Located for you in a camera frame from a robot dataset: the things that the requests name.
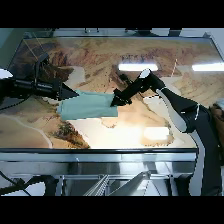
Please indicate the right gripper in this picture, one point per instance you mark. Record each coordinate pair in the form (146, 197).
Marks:
(122, 96)

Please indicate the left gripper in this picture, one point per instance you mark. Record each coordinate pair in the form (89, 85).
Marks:
(57, 90)

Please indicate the pale green T-shirt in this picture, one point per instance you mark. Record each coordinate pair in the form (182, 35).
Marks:
(87, 106)

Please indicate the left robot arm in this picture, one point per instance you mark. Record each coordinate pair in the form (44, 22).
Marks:
(23, 87)

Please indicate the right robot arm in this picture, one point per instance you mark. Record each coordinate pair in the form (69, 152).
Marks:
(186, 113)

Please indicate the silver frame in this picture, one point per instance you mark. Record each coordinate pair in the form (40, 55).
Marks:
(100, 166)

